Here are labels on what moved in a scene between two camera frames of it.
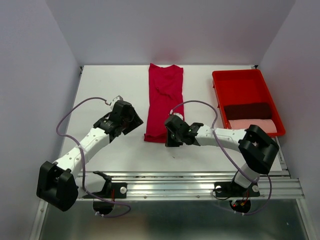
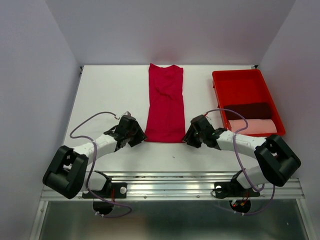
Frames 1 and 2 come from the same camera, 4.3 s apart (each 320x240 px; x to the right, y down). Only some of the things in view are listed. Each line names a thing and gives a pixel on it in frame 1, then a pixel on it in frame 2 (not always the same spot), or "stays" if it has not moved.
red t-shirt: [166, 98] stays
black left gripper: [136, 121] to [140, 135]
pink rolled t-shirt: [268, 125] stays
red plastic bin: [243, 86] stays
